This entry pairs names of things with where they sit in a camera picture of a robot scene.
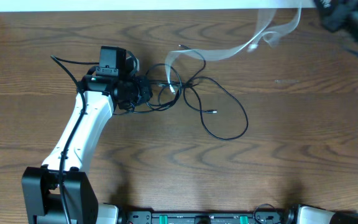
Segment black usb cable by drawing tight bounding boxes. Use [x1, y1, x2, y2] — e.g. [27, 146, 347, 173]
[183, 76, 249, 141]
[113, 44, 207, 115]

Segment white usb cable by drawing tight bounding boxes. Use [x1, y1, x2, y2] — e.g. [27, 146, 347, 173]
[164, 0, 303, 95]

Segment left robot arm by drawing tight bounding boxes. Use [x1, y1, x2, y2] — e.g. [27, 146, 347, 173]
[21, 46, 152, 223]

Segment left camera black cable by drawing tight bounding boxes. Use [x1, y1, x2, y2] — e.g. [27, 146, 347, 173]
[50, 54, 101, 224]

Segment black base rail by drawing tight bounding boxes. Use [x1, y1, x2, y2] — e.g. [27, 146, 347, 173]
[98, 203, 295, 224]

